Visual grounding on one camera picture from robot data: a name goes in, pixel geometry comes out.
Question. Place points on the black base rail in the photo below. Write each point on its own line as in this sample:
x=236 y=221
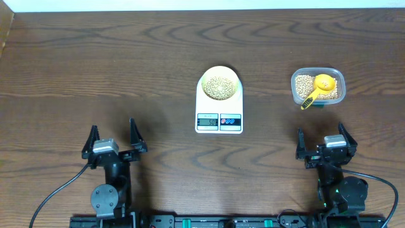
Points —
x=139 y=220

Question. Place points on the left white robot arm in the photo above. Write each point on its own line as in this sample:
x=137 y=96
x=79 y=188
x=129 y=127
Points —
x=112 y=199

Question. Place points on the soybeans in bowl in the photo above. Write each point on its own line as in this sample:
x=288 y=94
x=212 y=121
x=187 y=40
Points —
x=219 y=88

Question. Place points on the yellow plastic measuring scoop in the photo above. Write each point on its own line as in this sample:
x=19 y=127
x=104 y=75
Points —
x=323 y=84

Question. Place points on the yellow plastic bowl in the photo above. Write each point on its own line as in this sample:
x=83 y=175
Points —
x=220 y=71

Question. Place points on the white digital kitchen scale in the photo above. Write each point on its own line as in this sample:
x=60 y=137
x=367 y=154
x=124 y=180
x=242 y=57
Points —
x=219 y=117

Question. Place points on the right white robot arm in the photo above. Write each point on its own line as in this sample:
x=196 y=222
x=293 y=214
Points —
x=343 y=197

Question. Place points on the clear plastic bean container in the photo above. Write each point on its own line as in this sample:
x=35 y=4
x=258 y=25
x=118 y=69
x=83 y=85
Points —
x=314 y=71

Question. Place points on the soybeans in container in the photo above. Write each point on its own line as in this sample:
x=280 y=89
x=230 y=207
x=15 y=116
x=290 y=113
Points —
x=304 y=87

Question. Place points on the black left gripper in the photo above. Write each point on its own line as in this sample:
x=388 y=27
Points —
x=136 y=144

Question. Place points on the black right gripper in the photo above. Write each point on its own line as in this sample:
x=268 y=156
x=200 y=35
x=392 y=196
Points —
x=313 y=158

